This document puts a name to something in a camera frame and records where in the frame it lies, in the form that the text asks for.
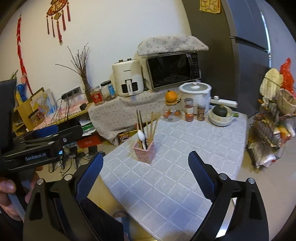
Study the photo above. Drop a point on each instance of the floral microwave cover cloth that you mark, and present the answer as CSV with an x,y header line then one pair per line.
x,y
170,44

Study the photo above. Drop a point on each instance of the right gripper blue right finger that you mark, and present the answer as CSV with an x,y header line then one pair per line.
x,y
204,174

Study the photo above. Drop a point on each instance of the white roll behind bowls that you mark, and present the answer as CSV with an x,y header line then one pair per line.
x,y
218,101

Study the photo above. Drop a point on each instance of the white air fryer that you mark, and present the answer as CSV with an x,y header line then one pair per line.
x,y
128,77

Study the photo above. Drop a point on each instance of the floral cabinet cover cloth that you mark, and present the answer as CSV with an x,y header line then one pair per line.
x,y
116,115

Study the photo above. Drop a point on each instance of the glass jar with tangerines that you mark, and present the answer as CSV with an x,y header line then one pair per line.
x,y
172,111

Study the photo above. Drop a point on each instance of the pink perforated utensil holder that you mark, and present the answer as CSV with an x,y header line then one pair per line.
x,y
145,156

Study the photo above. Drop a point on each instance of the woven basket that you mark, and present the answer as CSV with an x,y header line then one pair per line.
x,y
285,102

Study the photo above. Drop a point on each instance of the red plastic bag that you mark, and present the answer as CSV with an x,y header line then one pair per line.
x,y
288,80

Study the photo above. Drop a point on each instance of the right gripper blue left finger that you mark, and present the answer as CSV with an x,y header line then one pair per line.
x,y
86,175

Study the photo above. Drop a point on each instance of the black microwave oven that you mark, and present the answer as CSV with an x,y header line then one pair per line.
x,y
170,69

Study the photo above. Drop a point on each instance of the white rice cooker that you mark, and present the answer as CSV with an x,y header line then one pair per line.
x,y
199,92

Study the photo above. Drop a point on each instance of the dark green pumpkin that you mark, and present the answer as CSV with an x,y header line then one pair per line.
x,y
220,110

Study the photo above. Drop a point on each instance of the blue label jar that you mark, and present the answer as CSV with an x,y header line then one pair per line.
x,y
108,90

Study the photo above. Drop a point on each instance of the red label jar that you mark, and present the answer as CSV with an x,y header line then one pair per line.
x,y
97,96

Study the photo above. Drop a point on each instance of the grey refrigerator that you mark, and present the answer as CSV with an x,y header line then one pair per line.
x,y
238,55

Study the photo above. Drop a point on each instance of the red spice jar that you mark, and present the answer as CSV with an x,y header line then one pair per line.
x,y
189,109

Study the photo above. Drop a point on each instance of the grey checked tablecloth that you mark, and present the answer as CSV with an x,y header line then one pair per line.
x,y
164,197

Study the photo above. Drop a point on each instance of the black wire storage rack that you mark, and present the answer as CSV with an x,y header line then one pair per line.
x,y
270,129

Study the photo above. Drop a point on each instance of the dried branches in vase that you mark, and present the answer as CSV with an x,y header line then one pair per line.
x,y
79,62

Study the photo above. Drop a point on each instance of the orange tangerine on jar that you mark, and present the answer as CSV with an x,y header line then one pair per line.
x,y
171,96

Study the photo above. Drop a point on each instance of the red hanging knot ornament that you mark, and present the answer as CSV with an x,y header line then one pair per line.
x,y
57,15

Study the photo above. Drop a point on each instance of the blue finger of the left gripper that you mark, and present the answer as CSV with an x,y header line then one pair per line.
x,y
47,131

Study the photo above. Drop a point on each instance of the stack of white bowls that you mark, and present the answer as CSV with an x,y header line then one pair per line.
x,y
219,120

